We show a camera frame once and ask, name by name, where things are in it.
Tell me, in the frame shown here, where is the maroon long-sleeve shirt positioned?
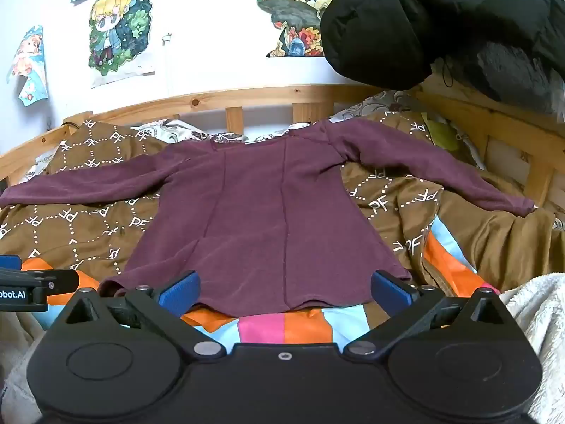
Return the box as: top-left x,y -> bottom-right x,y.
0,118 -> 537,319

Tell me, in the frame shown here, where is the beige fleece cloth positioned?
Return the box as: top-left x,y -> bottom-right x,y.
0,307 -> 67,407

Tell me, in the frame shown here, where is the white floral bed sheet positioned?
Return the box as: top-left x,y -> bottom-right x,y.
130,90 -> 427,146

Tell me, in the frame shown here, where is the yellow green cloth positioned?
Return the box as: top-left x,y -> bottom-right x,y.
421,112 -> 460,152

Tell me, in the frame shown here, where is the brown patterned blanket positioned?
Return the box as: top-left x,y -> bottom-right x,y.
0,108 -> 558,293

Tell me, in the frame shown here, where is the white fluffy blanket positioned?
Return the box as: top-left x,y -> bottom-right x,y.
499,271 -> 565,424

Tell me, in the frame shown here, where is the small curled cartoon wall poster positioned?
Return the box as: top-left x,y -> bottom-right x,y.
6,25 -> 49,108

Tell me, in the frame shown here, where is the blond cartoon figure wall poster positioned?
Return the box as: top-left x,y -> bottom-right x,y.
87,0 -> 158,89

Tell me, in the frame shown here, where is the cartoon landscape wall poster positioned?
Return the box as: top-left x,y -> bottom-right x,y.
256,0 -> 343,58

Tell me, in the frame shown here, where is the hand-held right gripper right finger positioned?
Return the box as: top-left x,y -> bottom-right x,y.
343,269 -> 513,359

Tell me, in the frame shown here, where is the black padded jacket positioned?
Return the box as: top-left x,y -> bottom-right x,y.
320,0 -> 565,123

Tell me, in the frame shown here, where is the wooden bed frame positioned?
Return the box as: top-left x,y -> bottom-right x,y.
0,84 -> 565,213

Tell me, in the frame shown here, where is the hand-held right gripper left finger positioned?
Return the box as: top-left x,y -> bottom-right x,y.
65,269 -> 227,361

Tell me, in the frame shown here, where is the colourful striped blanket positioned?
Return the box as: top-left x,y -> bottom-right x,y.
20,214 -> 502,352

